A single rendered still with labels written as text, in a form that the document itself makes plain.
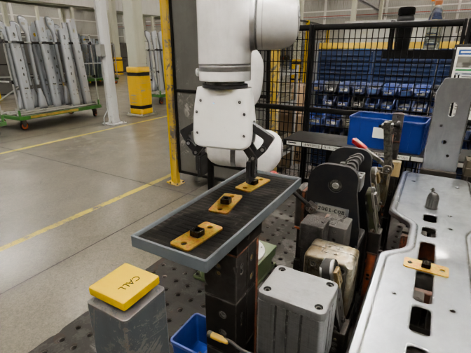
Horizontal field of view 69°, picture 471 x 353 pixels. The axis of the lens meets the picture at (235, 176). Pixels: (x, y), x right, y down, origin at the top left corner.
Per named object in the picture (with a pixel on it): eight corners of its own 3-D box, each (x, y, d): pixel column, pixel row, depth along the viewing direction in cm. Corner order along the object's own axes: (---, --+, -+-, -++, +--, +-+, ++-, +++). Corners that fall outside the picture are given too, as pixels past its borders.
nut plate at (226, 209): (227, 214, 59) (227, 208, 59) (207, 211, 60) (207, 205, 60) (242, 196, 67) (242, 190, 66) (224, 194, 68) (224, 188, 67)
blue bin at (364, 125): (420, 155, 139) (426, 123, 135) (345, 144, 156) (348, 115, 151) (426, 146, 152) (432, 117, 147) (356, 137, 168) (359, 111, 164)
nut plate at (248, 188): (249, 192, 68) (249, 187, 68) (233, 188, 71) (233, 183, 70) (270, 181, 75) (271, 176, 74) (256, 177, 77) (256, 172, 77)
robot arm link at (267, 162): (223, 192, 117) (226, 122, 109) (277, 197, 116) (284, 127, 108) (218, 206, 106) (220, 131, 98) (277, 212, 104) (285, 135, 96)
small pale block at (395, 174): (385, 255, 130) (401, 163, 118) (375, 252, 132) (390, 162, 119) (386, 250, 133) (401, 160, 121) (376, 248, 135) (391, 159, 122)
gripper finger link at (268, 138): (229, 115, 57) (228, 147, 59) (275, 120, 55) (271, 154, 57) (232, 114, 58) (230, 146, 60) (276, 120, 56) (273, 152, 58)
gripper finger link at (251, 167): (245, 146, 57) (245, 183, 59) (264, 148, 56) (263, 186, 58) (251, 141, 59) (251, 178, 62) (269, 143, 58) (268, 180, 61)
